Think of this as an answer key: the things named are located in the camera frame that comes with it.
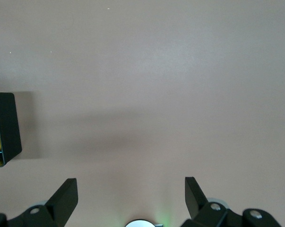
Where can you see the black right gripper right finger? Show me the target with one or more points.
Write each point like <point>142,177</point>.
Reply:
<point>196,201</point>

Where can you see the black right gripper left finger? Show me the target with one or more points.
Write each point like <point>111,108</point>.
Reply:
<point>57,208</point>

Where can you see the black rectangular plastic box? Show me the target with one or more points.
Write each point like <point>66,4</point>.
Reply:
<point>8,123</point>

